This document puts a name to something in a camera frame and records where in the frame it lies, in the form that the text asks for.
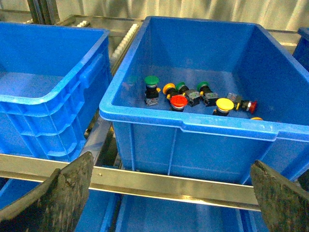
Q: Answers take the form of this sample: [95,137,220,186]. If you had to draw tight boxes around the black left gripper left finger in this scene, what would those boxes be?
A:
[0,152,94,232]

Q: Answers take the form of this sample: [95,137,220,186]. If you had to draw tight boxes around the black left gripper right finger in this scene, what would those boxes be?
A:
[250,160,309,232]

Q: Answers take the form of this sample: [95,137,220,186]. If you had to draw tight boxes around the yellow mushroom push button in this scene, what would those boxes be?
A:
[212,98,235,116]

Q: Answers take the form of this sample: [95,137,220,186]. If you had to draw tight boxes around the red mushroom push button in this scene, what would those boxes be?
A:
[170,95,188,112]

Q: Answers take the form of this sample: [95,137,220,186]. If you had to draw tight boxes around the blue plastic bin with buttons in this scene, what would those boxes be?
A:
[99,16,309,184]

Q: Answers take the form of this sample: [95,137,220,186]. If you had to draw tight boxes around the blue bin lower shelf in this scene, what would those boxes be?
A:
[0,177,270,232]

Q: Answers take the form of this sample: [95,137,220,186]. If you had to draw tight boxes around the yellow push button near edge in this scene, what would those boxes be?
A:
[250,117,263,121]

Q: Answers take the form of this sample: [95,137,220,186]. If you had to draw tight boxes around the red push button lying sideways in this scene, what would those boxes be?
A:
[226,93,257,114]

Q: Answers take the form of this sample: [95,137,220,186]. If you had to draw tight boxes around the blue plastic bin far left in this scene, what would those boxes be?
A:
[0,22,112,161]

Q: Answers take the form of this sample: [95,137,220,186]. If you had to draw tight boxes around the green push button right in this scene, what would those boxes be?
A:
[197,81,219,107]

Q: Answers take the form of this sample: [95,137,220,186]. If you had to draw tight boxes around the green push button large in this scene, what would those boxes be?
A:
[144,75,160,106]

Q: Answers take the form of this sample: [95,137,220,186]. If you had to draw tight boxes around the blue plastic target bin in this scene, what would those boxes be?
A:
[293,27,309,71]

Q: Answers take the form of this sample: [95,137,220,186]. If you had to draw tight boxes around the green push button middle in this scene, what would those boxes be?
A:
[175,82,201,107]

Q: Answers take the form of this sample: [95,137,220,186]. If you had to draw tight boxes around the yellow push button tilted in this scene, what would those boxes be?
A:
[163,83,179,100]

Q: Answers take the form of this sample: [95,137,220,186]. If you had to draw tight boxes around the white roller track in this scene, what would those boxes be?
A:
[110,24,139,66]

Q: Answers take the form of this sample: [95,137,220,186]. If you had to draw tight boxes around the metal shelf front rail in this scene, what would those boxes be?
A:
[0,154,260,211]

